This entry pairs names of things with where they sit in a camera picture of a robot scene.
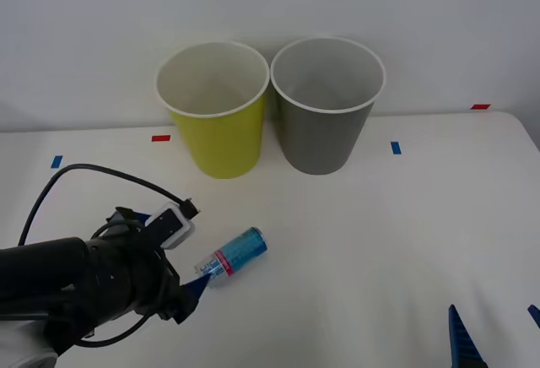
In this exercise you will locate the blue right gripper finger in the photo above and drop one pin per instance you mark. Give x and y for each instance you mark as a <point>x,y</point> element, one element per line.
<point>462,342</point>
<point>535,315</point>

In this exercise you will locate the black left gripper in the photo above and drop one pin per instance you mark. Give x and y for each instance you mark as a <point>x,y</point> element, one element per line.
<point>126,275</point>

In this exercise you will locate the blue drink can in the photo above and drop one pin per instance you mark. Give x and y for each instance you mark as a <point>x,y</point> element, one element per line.
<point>240,252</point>

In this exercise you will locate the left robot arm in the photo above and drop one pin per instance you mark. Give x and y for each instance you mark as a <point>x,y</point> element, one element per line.
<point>38,275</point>

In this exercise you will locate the yellow-green plastic bin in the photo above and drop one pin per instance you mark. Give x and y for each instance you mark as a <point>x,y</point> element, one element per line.
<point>228,144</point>

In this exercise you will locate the grey plastic bin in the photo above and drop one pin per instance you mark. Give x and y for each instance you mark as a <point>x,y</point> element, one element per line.
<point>320,140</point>

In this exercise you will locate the pale grey left wrist camera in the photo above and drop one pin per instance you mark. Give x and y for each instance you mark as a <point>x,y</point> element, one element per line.
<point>171,226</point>

